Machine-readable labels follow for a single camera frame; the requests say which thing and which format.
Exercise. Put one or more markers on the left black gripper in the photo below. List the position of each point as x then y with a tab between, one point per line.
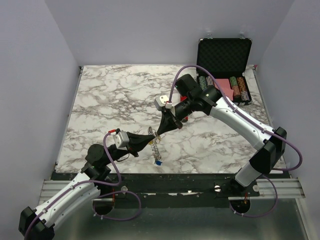
138	141

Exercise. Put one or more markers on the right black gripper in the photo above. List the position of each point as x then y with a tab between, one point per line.
169	121

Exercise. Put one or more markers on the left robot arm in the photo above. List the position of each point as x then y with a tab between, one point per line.
99	170

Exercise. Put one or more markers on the pink playing cards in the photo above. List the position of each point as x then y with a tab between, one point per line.
225	87

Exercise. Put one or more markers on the black poker chip case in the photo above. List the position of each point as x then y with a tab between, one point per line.
225	58

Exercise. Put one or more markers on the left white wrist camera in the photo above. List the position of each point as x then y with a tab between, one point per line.
121	140

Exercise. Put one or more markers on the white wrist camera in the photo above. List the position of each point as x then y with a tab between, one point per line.
162	104
121	140

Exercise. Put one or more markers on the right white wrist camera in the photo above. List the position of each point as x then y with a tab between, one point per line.
162	104

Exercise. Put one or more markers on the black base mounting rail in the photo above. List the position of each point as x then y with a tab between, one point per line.
155	190

